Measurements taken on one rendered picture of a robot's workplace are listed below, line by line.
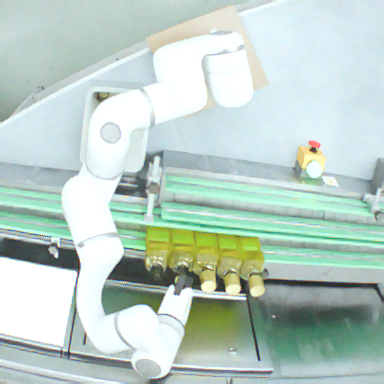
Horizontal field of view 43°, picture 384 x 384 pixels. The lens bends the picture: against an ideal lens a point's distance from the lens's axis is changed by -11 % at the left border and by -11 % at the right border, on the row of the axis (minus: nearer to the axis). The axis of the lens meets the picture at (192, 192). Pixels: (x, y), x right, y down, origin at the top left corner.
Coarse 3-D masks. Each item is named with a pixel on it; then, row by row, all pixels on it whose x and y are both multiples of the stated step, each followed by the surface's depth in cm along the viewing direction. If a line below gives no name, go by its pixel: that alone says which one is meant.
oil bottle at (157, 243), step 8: (152, 232) 133; (160, 232) 133; (168, 232) 134; (152, 240) 129; (160, 240) 130; (168, 240) 131; (152, 248) 126; (160, 248) 126; (168, 248) 127; (144, 256) 129; (152, 256) 124; (160, 256) 124; (168, 256) 125
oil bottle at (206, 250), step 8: (200, 232) 136; (200, 240) 132; (208, 240) 133; (216, 240) 134; (200, 248) 129; (208, 248) 129; (216, 248) 130; (200, 256) 126; (208, 256) 126; (216, 256) 127; (200, 264) 125; (208, 264) 125; (216, 264) 126; (200, 272) 126; (216, 272) 128
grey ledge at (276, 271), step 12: (276, 264) 151; (288, 264) 152; (276, 276) 153; (288, 276) 153; (300, 276) 154; (312, 276) 154; (324, 276) 154; (336, 276) 155; (348, 276) 155; (360, 276) 156; (372, 276) 156
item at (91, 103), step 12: (108, 96) 139; (84, 120) 135; (84, 132) 136; (132, 132) 144; (144, 132) 137; (84, 144) 138; (132, 144) 146; (144, 144) 138; (84, 156) 140; (132, 156) 147; (144, 156) 140; (132, 168) 141
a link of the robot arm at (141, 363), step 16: (128, 320) 88; (144, 320) 88; (128, 336) 88; (144, 336) 88; (160, 336) 91; (176, 336) 97; (144, 352) 90; (160, 352) 90; (176, 352) 96; (144, 368) 91; (160, 368) 90
